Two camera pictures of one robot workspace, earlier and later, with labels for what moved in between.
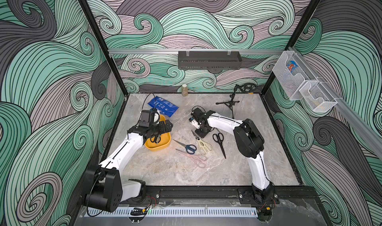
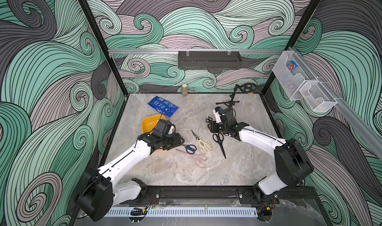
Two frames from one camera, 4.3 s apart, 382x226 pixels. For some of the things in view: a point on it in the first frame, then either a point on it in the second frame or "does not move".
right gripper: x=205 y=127 to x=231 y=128
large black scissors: x=219 y=138 does not move
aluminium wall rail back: x=159 y=51 does not move
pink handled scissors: x=199 y=159 does not move
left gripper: x=167 y=128 to x=175 y=137
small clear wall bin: x=316 y=96 does not move
